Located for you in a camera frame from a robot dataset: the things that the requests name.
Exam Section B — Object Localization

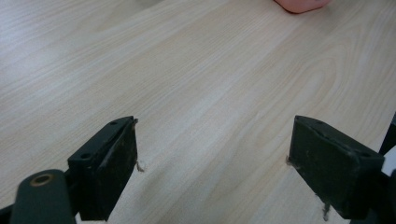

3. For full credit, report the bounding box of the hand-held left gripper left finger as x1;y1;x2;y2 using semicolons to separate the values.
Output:
67;116;139;222

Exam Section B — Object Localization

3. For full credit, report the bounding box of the pink plastic object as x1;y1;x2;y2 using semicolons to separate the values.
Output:
274;0;332;14

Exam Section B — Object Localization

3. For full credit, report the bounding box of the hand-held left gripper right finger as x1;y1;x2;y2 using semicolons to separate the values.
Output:
288;115;386;220

